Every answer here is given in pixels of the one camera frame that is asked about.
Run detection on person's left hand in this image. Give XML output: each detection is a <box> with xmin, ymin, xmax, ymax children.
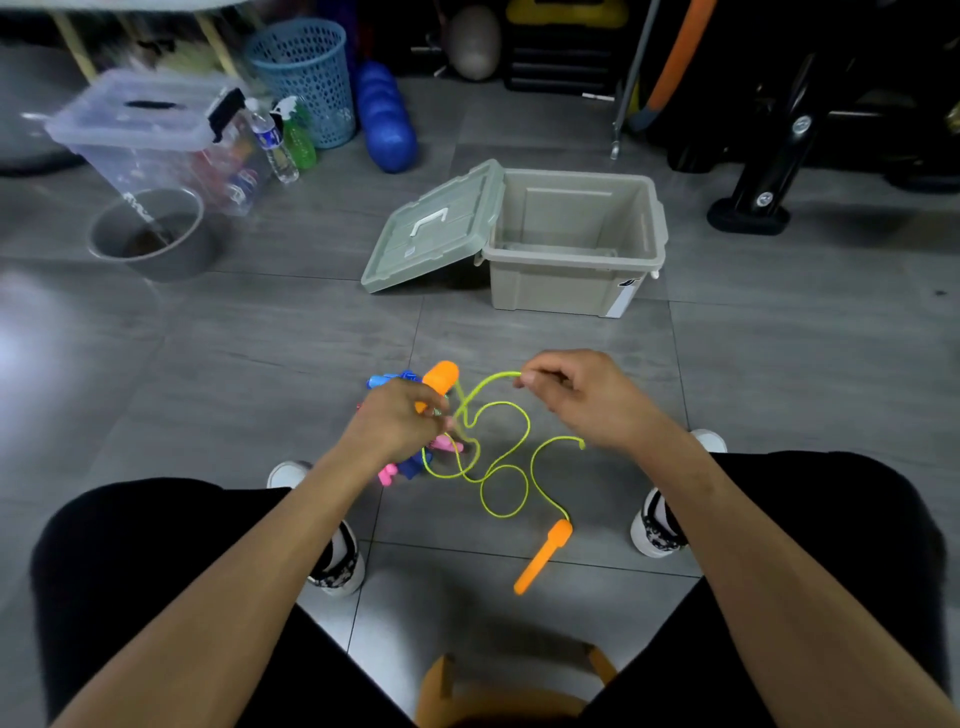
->
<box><xmin>337</xmin><ymin>378</ymin><xmax>455</xmax><ymax>475</ymax></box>

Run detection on person's right hand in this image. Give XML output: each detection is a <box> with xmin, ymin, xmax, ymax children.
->
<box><xmin>513</xmin><ymin>348</ymin><xmax>691</xmax><ymax>459</ymax></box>

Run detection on grey plastic storage box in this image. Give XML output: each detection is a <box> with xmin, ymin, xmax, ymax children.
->
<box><xmin>473</xmin><ymin>168</ymin><xmax>670</xmax><ymax>319</ymax></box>

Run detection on orange-handled yellow jump rope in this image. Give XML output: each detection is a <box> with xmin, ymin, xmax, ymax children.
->
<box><xmin>413</xmin><ymin>360</ymin><xmax>586</xmax><ymax>598</ymax></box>

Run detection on person's right forearm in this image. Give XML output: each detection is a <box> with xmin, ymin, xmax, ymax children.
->
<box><xmin>648</xmin><ymin>431</ymin><xmax>960</xmax><ymax>728</ymax></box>

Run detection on person's left forearm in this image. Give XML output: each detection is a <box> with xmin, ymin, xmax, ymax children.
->
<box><xmin>48</xmin><ymin>446</ymin><xmax>384</xmax><ymax>728</ymax></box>

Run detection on grey-green box lid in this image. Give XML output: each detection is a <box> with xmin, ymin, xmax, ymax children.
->
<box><xmin>360</xmin><ymin>158</ymin><xmax>507</xmax><ymax>295</ymax></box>

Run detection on person's right leg black trousers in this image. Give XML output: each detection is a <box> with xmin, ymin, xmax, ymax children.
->
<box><xmin>581</xmin><ymin>451</ymin><xmax>952</xmax><ymax>728</ymax></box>

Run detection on person's leg black trousers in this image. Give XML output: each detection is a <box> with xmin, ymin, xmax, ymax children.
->
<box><xmin>29</xmin><ymin>477</ymin><xmax>418</xmax><ymax>728</ymax></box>
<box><xmin>581</xmin><ymin>451</ymin><xmax>952</xmax><ymax>728</ymax></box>

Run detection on person's left leg black trousers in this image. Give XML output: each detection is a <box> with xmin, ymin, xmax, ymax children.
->
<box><xmin>29</xmin><ymin>477</ymin><xmax>418</xmax><ymax>728</ymax></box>

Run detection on white right shoe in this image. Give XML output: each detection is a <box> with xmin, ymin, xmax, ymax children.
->
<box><xmin>629</xmin><ymin>428</ymin><xmax>729</xmax><ymax>560</ymax></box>

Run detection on white shoe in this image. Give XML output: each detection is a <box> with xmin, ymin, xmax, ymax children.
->
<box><xmin>629</xmin><ymin>428</ymin><xmax>729</xmax><ymax>560</ymax></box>
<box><xmin>266</xmin><ymin>460</ymin><xmax>367</xmax><ymax>598</ymax></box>

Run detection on white left shoe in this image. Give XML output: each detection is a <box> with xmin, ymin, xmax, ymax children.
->
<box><xmin>266</xmin><ymin>460</ymin><xmax>367</xmax><ymax>598</ymax></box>

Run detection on grey metal bowl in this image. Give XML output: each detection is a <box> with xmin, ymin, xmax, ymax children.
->
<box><xmin>86</xmin><ymin>187</ymin><xmax>226</xmax><ymax>283</ymax></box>

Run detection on black dumbbell rack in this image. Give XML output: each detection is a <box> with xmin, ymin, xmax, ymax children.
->
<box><xmin>661</xmin><ymin>0</ymin><xmax>960</xmax><ymax>237</ymax></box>

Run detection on wooden stool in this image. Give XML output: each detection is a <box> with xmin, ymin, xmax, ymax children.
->
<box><xmin>414</xmin><ymin>644</ymin><xmax>620</xmax><ymax>728</ymax></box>

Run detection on clear water bottle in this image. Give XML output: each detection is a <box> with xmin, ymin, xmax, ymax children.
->
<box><xmin>244</xmin><ymin>97</ymin><xmax>301</xmax><ymax>186</ymax></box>

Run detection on green spray bottle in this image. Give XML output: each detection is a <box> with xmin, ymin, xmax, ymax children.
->
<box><xmin>269</xmin><ymin>95</ymin><xmax>319</xmax><ymax>171</ymax></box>

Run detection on orange and green foam stick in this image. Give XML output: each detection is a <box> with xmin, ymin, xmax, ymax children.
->
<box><xmin>628</xmin><ymin>0</ymin><xmax>720</xmax><ymax>134</ymax></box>

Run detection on light blue mesh basket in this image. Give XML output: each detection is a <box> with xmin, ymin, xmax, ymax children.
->
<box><xmin>242</xmin><ymin>18</ymin><xmax>357</xmax><ymax>150</ymax></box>

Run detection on beige exercise ball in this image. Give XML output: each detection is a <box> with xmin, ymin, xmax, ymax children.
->
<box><xmin>446</xmin><ymin>5</ymin><xmax>502</xmax><ymax>82</ymax></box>

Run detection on clear plastic lidded bin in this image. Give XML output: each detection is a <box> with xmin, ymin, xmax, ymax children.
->
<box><xmin>43</xmin><ymin>68</ymin><xmax>270</xmax><ymax>219</ymax></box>

